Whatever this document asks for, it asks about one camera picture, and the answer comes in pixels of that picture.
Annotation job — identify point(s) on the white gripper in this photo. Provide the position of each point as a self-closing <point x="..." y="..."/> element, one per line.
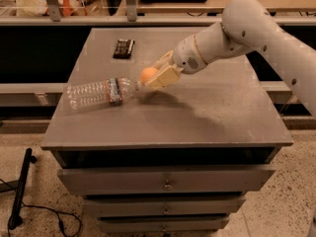
<point x="186" y="57"/>

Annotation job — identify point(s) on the orange fruit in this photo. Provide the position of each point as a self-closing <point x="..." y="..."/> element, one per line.
<point x="147" y="73"/>

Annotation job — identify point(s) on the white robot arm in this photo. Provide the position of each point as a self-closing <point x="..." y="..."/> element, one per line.
<point x="247" y="26"/>

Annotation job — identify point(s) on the clear plastic water bottle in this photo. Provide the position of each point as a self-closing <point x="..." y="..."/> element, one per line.
<point x="113" y="91"/>

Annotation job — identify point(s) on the black chocolate bar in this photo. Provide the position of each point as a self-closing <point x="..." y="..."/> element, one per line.
<point x="124" y="49"/>

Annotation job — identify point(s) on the grey drawer cabinet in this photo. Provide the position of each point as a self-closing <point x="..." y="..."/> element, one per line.
<point x="220" y="116"/>

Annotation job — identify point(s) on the top grey drawer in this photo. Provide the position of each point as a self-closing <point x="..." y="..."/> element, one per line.
<point x="165" y="179"/>

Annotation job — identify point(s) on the grey drawer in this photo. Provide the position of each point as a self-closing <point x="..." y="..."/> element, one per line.
<point x="165" y="179"/>
<point x="160" y="206"/>
<point x="163" y="224"/>

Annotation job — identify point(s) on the middle grey drawer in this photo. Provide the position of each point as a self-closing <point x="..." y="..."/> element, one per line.
<point x="160" y="206"/>

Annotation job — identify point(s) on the bottom grey drawer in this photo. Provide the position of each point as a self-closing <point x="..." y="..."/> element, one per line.
<point x="163" y="224"/>

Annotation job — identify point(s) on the black stand leg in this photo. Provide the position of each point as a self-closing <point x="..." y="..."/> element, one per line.
<point x="15" y="219"/>

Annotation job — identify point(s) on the middle metal post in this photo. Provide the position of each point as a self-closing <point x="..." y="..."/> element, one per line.
<point x="131" y="11"/>

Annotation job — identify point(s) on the metal post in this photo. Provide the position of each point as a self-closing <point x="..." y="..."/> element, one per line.
<point x="131" y="11"/>
<point x="54" y="10"/>

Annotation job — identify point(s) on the left metal post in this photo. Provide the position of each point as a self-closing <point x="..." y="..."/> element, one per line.
<point x="54" y="10"/>

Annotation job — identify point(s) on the grey metal rail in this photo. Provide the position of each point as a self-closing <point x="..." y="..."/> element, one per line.
<point x="142" y="21"/>

